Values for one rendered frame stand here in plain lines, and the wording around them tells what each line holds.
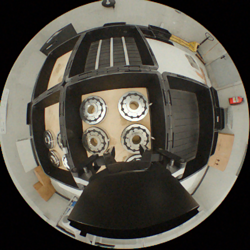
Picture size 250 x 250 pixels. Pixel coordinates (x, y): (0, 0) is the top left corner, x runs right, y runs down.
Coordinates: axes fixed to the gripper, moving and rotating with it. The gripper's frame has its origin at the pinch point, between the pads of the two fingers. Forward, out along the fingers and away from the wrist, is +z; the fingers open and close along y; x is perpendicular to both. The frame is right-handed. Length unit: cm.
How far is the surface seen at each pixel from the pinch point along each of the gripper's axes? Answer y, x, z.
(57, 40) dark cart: -86, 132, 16
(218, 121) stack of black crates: 160, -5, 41
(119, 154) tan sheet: -3.2, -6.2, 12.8
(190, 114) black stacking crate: 31.7, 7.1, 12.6
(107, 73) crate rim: -3.5, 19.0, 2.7
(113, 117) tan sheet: -3.8, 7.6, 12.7
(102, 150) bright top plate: -8.6, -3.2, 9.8
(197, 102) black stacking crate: 39.9, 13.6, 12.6
